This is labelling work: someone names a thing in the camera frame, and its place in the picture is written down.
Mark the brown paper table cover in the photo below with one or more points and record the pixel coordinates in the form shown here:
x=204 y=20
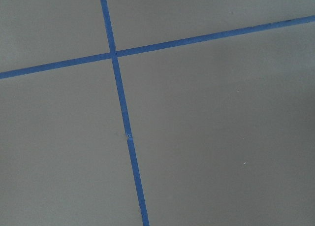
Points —
x=157 y=112

